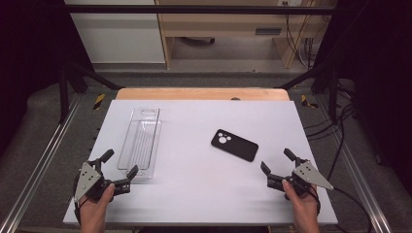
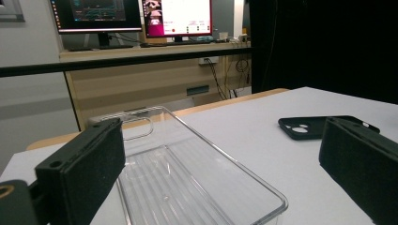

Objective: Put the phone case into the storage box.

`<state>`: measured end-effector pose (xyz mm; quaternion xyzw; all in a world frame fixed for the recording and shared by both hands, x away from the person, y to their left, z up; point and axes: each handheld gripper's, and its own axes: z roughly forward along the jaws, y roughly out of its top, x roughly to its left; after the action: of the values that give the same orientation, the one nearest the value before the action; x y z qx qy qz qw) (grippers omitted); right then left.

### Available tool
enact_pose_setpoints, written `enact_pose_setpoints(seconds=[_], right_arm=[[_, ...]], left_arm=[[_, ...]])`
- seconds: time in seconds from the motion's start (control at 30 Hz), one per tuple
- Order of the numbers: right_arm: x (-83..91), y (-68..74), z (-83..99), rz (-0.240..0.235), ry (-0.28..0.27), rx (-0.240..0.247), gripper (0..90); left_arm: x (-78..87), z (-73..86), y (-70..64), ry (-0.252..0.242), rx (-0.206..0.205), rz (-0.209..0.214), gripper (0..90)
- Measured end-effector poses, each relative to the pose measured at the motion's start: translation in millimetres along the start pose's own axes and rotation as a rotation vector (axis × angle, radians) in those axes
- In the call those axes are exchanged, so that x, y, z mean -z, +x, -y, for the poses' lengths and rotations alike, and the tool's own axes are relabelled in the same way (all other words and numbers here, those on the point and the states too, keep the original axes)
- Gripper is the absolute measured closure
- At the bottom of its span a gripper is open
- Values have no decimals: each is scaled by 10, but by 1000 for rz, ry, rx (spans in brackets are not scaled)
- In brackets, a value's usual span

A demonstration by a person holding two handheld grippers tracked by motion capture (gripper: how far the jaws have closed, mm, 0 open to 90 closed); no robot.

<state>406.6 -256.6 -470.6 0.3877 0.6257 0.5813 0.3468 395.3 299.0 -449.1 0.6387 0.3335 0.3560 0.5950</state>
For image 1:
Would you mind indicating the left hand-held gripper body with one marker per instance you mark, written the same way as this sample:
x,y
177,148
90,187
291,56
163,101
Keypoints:
x,y
86,181

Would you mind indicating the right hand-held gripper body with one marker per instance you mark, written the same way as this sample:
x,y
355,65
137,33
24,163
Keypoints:
x,y
307,176

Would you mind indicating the clear plastic tray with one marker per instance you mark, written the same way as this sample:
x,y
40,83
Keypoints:
x,y
139,145

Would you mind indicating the person's left hand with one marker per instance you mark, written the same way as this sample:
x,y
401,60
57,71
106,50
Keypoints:
x,y
95,212

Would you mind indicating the person's right hand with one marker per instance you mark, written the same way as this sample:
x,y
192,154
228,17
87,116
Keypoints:
x,y
304,213

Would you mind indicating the yellow black tape piece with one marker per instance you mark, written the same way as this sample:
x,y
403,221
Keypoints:
x,y
304,101
99,101

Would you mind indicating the white table board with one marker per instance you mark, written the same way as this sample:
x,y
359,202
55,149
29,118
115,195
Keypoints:
x,y
200,194

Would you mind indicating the black tripod stand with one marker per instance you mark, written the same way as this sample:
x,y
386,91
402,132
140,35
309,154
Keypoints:
x,y
333,93
64,93

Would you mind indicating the wooden table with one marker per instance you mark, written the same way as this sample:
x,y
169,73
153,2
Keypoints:
x,y
194,93

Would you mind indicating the white cabinet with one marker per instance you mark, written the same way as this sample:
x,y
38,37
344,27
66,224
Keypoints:
x,y
120,35

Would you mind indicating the grey desk label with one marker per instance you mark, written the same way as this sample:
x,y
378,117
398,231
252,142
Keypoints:
x,y
268,31

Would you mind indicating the black curtain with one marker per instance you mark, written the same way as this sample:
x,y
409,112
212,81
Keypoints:
x,y
29,48
382,64

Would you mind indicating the light wooden desk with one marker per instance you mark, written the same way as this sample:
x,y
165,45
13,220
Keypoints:
x,y
226,22

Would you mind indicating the aluminium floor rail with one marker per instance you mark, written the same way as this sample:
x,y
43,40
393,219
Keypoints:
x,y
42,158
359,181

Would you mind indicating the black horizontal frame bar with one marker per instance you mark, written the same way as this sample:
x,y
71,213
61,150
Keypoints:
x,y
194,9

